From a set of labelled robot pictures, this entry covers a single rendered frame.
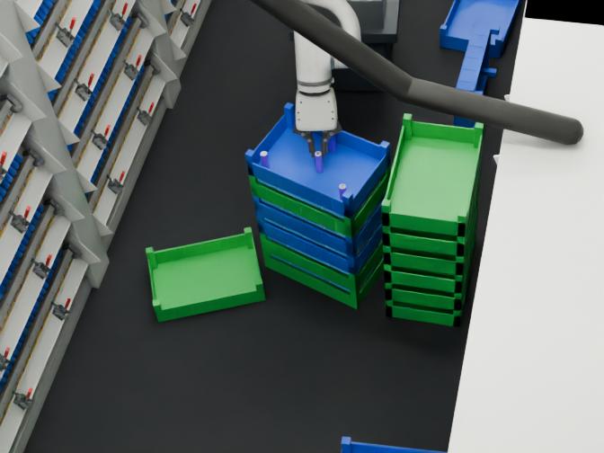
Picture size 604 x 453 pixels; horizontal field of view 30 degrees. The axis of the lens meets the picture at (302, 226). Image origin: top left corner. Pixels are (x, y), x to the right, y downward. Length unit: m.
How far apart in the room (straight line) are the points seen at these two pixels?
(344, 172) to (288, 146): 0.17
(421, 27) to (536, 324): 2.90
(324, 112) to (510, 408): 1.90
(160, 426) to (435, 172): 0.95
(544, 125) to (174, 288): 2.23
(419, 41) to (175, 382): 1.42
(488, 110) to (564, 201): 0.11
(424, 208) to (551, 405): 1.89
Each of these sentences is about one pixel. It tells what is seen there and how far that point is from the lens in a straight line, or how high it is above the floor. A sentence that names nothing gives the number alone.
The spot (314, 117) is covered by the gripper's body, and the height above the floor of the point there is 0.57.
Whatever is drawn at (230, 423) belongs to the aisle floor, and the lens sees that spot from 2.93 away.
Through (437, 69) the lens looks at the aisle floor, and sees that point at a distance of 3.65.
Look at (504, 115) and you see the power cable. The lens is 1.03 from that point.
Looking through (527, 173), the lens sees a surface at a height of 1.78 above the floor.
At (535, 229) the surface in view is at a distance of 0.99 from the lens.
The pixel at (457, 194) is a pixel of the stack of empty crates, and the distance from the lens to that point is 2.78.
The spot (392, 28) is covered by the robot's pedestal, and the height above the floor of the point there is 0.28.
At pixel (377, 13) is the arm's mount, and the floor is 0.34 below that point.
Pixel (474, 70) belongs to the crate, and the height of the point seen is 0.20.
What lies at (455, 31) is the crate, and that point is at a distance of 3.77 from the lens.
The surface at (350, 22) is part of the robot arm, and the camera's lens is 2.66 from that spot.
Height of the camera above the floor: 2.56
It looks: 52 degrees down
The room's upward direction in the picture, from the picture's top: 8 degrees counter-clockwise
